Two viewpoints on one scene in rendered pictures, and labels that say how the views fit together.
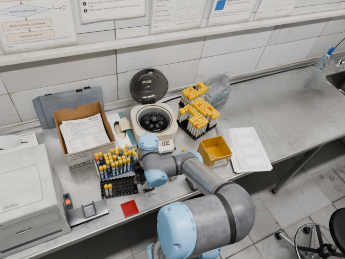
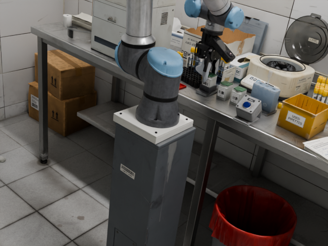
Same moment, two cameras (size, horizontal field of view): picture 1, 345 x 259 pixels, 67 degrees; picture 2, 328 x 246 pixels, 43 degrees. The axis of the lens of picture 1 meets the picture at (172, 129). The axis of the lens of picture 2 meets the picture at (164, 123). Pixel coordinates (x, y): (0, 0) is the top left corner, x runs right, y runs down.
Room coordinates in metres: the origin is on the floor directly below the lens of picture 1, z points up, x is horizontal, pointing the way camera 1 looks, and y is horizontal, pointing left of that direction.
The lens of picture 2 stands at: (-0.08, -1.42, 1.56)
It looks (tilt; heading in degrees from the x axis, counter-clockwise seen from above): 28 degrees down; 71
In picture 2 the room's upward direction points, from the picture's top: 8 degrees clockwise
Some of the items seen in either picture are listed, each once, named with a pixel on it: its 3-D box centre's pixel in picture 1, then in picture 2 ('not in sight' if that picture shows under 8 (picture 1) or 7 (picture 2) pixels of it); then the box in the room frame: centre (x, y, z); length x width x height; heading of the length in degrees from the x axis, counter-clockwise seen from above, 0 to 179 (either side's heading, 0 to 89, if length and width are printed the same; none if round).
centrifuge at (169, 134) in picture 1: (154, 127); (276, 76); (0.93, 0.10, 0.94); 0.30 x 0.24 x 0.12; 25
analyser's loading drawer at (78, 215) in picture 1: (84, 212); not in sight; (0.39, 0.30, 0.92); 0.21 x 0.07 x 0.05; 124
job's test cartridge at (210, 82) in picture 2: not in sight; (209, 82); (0.59, 0.06, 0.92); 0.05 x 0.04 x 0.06; 34
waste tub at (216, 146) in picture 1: (214, 152); (303, 115); (0.85, -0.25, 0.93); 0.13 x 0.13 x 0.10; 30
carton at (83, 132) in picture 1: (85, 134); (217, 46); (0.77, 0.44, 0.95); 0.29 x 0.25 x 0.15; 34
